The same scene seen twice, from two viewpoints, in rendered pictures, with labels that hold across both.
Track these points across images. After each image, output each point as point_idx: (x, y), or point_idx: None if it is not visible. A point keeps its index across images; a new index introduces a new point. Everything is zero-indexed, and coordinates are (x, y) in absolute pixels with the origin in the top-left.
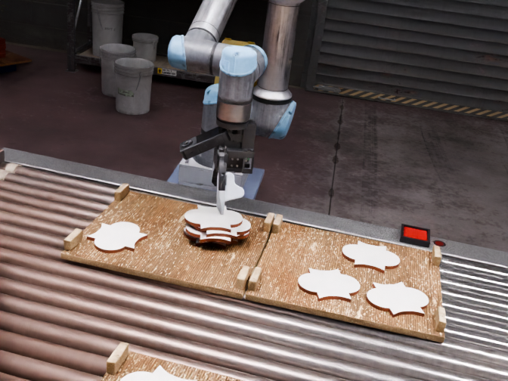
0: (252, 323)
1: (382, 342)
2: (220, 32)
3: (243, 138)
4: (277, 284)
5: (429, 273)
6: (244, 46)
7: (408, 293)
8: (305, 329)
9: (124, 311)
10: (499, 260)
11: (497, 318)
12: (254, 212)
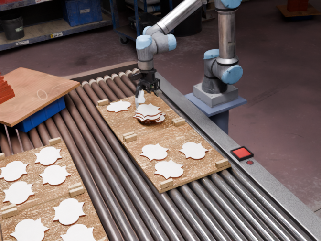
0: (111, 152)
1: (139, 180)
2: (168, 26)
3: (147, 77)
4: (138, 144)
5: (206, 169)
6: (149, 36)
7: (176, 169)
8: (124, 163)
9: (85, 131)
10: (265, 183)
11: (205, 201)
12: (190, 116)
